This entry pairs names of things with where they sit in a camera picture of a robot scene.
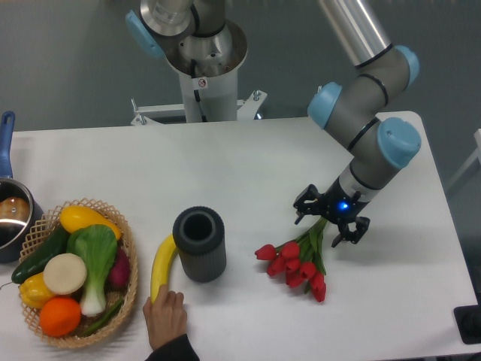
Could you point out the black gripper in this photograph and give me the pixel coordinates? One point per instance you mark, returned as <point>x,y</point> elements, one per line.
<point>337,207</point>

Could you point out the red tulip bouquet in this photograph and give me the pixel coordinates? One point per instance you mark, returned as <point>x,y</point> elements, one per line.
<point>299,260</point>

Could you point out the dark grey ribbed vase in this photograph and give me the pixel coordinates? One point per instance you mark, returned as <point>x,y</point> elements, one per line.
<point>199,234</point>

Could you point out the yellow banana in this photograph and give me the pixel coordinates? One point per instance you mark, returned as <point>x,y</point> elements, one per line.
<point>160,272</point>

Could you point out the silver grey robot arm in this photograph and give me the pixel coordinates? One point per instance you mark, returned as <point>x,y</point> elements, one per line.
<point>206,50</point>

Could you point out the dark sleeved forearm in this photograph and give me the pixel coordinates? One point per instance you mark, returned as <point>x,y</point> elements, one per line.
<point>179,349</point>

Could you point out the person's hand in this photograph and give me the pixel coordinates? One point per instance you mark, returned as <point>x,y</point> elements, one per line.
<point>165,317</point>

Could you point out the white furniture at right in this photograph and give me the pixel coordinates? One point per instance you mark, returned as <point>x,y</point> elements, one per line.
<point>470,166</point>

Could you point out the black device at edge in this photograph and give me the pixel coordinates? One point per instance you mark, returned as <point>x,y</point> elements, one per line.
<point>468,322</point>

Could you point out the purple red radish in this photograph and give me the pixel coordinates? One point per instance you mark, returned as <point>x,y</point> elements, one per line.
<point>120,272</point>

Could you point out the green bok choy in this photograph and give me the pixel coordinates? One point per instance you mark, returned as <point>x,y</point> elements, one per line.
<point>96,245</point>

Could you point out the green bean pod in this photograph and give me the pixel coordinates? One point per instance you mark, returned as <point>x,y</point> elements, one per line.
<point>104,319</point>

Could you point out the woven wicker basket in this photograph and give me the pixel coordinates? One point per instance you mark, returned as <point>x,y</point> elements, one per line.
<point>122,297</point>

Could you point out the yellow squash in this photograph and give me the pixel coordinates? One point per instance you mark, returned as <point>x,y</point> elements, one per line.
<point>75,217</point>

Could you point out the cream round bun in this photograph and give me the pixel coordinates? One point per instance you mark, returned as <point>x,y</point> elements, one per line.
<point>64,274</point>

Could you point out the orange fruit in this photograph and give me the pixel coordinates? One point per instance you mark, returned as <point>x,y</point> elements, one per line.
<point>59,316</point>

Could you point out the green cucumber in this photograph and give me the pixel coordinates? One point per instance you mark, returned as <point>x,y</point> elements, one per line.
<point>54,245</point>

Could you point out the yellow bell pepper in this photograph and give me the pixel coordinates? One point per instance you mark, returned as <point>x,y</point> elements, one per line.
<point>34,292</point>

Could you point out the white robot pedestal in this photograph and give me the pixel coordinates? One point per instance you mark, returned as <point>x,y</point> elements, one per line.
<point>209,99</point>

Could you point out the white metal base frame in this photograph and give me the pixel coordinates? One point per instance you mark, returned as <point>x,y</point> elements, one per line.
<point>247,109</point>

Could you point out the blue handled saucepan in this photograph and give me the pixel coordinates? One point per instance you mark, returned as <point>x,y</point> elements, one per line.
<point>19,210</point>

